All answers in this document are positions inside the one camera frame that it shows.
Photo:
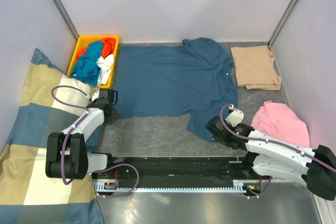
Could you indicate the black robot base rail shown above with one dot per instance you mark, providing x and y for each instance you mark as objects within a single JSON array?
[{"x": 225, "y": 168}]

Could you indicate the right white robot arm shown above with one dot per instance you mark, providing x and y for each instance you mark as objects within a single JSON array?
[{"x": 270, "y": 157}]

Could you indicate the left aluminium corner post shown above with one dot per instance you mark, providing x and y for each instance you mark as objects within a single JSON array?
[{"x": 66, "y": 18}]

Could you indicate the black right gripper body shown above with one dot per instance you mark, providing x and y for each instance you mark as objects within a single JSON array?
[{"x": 219, "y": 140}]

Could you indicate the aluminium corner post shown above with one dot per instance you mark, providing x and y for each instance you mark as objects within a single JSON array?
[
  {"x": 66, "y": 18},
  {"x": 284, "y": 18}
]

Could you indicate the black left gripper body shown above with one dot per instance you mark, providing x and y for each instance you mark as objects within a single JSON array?
[{"x": 114, "y": 116}]

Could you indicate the folded beige t-shirt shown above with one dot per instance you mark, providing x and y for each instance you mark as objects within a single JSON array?
[{"x": 254, "y": 68}]

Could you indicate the right aluminium corner post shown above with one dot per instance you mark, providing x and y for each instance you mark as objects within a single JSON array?
[{"x": 284, "y": 18}]

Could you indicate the pink t-shirt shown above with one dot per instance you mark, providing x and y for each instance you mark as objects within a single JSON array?
[{"x": 279, "y": 121}]

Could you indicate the teal t-shirt in bin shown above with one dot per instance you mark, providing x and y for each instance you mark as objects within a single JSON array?
[{"x": 86, "y": 68}]

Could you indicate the dark blue t-shirt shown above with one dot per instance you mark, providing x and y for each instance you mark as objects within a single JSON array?
[{"x": 193, "y": 78}]

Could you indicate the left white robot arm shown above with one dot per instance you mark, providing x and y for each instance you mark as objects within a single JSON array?
[{"x": 67, "y": 156}]

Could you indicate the yellow plastic bin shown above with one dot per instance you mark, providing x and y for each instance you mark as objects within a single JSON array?
[{"x": 86, "y": 40}]

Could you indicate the orange t-shirt in bin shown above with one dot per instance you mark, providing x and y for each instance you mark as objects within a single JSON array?
[{"x": 105, "y": 46}]

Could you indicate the blue beige checkered pillow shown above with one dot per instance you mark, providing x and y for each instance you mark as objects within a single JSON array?
[{"x": 50, "y": 103}]

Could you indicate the grey slotted cable duct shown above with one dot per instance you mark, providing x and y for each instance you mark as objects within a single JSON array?
[{"x": 113, "y": 188}]

